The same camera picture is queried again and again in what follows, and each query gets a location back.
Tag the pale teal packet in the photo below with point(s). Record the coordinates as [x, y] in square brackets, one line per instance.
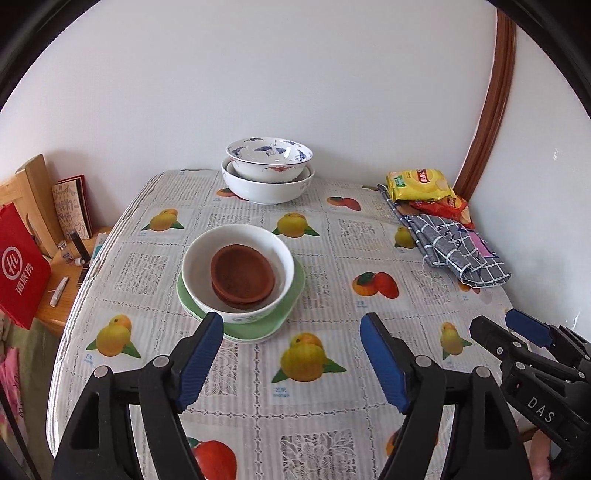
[99, 247]

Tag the wooden side table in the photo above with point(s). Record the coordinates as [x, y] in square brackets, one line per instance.
[64, 304]

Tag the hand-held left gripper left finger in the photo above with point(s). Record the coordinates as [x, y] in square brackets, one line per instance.
[203, 360]

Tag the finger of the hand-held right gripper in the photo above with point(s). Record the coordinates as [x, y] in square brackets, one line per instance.
[531, 325]
[489, 334]

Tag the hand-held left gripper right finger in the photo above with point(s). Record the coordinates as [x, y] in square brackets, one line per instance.
[383, 364]

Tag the patterned book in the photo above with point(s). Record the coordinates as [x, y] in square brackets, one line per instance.
[69, 207]

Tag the green square plate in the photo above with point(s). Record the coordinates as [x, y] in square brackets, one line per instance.
[258, 330]

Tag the white pen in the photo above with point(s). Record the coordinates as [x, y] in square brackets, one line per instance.
[60, 290]

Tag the brown clay dish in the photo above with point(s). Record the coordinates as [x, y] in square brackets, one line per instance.
[240, 270]
[267, 295]

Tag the pink floral cloth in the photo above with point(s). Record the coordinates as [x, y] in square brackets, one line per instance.
[9, 392]

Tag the fruit print lace tablecloth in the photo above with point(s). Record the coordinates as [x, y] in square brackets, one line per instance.
[332, 258]

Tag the blue and red patterned bowl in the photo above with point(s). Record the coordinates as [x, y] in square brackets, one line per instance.
[258, 170]

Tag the red chips bag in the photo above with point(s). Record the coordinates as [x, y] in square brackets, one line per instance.
[455, 210]

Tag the grey checked cloth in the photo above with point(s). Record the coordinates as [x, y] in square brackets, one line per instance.
[448, 244]

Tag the large white grey-scroll bowl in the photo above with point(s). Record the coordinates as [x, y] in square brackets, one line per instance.
[268, 191]

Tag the olive green cloth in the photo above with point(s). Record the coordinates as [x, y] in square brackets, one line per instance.
[32, 360]

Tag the red paper bag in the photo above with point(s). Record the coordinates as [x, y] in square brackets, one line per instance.
[21, 272]

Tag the dark tube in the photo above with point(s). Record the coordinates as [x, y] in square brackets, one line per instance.
[78, 244]

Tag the person's right hand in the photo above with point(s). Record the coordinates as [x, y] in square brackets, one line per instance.
[540, 461]

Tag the brown wooden door frame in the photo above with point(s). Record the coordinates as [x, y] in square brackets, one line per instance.
[489, 115]

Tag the yellow chips bag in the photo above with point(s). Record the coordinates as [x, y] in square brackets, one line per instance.
[415, 184]

